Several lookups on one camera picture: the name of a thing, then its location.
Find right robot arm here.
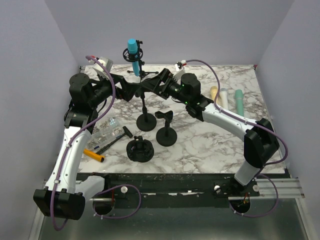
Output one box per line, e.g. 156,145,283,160
141,68,280,196

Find purple cable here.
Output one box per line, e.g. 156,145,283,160
182,59,289,218
49,55,142,231

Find clear plastic screw box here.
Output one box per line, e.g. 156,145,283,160
86,117,124,152

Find black tripod shock-mount stand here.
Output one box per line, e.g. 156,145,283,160
122,39,159,81

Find white microphone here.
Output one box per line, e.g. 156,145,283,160
219,88,229,110

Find mint green microphone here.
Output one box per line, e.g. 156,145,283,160
234,89,245,117

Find orange yellow tool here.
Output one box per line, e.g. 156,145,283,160
83,148,105,163

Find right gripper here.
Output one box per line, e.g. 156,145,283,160
141,68,190,105

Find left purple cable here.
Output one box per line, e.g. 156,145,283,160
49,55,142,231

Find black shock-mount round stand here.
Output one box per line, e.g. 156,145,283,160
126,135,154,163

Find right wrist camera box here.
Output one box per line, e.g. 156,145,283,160
173,60,187,82

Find blue microphone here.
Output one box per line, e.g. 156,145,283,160
127,38,140,77

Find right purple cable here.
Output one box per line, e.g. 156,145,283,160
182,59,289,218

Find beige microphone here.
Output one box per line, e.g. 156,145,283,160
210,86,219,105

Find tall black clip stand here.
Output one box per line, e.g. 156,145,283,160
135,89,157,132

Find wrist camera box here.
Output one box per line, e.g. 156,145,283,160
92,56,114,80
173,60,187,82

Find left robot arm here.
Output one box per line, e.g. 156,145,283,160
33,73,137,220

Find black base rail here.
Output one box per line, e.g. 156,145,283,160
74,172,261,210

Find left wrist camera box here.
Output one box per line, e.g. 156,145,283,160
92,56,114,80

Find short black clip stand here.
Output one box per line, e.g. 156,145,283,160
155,110,178,147

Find black t-handle tool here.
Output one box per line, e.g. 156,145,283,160
96,126,133,155

